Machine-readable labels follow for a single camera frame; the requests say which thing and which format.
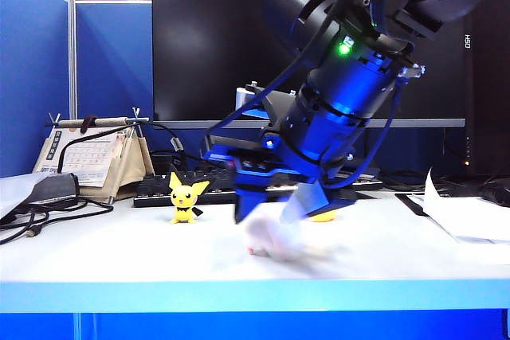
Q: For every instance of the white grey wrist camera box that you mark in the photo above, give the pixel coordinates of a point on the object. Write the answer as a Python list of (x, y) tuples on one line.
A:
[(255, 103)]

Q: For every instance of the yellow rubber duck doll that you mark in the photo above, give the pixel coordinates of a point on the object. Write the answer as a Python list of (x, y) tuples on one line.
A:
[(322, 217)]

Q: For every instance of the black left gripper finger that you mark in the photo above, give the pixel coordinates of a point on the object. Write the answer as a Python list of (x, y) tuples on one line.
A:
[(251, 202), (307, 198)]

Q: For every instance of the grey power adapter pouch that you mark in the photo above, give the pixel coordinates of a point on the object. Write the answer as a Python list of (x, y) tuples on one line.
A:
[(52, 188)]

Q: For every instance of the small pink doll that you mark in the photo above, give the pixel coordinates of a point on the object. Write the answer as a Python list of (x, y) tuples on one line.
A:
[(271, 236)]

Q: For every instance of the aluminium partition post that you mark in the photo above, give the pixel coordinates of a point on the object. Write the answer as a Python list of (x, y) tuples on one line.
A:
[(71, 57)]

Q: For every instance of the black object beside papers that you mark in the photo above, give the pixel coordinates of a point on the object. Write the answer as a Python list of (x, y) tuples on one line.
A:
[(496, 190)]

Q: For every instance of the beige desk calendar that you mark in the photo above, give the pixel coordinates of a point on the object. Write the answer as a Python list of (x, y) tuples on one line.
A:
[(95, 157)]

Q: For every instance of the yellow black Pichu doll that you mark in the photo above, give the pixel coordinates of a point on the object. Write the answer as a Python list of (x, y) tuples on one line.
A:
[(183, 198)]

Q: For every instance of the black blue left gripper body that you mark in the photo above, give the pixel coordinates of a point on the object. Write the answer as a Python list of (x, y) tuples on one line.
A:
[(275, 161)]

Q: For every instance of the large black monitor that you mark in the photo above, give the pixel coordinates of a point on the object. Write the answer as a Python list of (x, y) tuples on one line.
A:
[(207, 37)]

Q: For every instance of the white paper sheets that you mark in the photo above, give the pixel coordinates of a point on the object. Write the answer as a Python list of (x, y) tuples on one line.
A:
[(470, 216)]

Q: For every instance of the black keyboard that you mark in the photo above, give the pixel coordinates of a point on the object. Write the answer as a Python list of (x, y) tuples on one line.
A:
[(159, 190)]

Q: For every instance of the black monitor with side LEDs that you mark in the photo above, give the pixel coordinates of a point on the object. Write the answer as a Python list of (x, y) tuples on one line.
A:
[(490, 97)]

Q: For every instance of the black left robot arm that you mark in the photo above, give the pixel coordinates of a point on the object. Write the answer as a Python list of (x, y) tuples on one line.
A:
[(338, 57)]

